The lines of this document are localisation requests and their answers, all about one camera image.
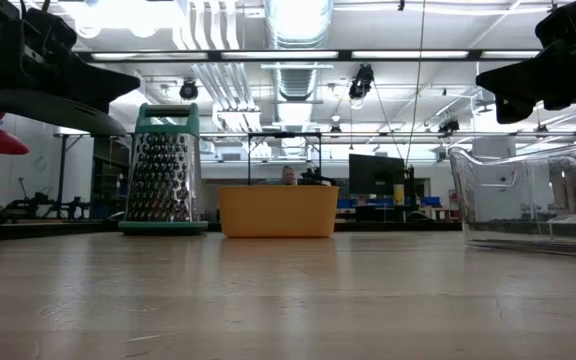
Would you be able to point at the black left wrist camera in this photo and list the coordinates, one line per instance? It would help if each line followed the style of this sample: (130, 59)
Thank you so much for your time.
(50, 32)

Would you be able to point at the clear plastic container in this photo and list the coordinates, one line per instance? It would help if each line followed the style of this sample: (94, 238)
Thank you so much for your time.
(518, 200)

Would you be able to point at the black computer monitor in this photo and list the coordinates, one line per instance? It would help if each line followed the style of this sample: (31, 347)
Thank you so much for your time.
(375, 175)

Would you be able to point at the black metal stand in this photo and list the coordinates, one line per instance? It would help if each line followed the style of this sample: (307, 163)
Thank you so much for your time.
(62, 175)

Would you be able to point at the black floor machine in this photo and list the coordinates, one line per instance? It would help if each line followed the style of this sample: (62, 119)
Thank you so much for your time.
(33, 205)

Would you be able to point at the blue storage bin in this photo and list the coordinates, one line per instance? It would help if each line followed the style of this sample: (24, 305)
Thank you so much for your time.
(430, 201)

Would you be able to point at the silver air duct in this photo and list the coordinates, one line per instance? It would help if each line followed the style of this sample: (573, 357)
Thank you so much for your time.
(295, 75)

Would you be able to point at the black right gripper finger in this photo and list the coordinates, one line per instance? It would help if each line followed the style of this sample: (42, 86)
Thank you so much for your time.
(513, 111)
(533, 77)

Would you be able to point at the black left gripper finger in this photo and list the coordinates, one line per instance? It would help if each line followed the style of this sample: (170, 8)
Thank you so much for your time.
(100, 85)

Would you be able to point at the orange plastic bin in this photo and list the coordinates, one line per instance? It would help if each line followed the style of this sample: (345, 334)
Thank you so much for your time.
(278, 210)

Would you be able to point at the black background device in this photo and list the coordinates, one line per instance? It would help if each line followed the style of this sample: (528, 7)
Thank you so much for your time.
(318, 177)

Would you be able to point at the black hanging spotlight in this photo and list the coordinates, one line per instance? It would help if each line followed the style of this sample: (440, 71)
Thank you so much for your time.
(448, 126)
(188, 91)
(361, 82)

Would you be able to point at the black table edge rail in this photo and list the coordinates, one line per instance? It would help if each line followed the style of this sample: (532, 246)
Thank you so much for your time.
(43, 231)

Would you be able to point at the black overhead frame bar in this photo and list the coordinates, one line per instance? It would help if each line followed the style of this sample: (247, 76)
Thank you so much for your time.
(278, 55)

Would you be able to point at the dark shelf unit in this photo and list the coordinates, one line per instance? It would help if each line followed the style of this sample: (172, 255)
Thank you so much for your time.
(110, 175)

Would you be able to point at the yellow cup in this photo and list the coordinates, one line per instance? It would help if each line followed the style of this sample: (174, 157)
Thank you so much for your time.
(398, 194)

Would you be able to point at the person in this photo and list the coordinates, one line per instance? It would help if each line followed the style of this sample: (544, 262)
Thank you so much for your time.
(288, 176)

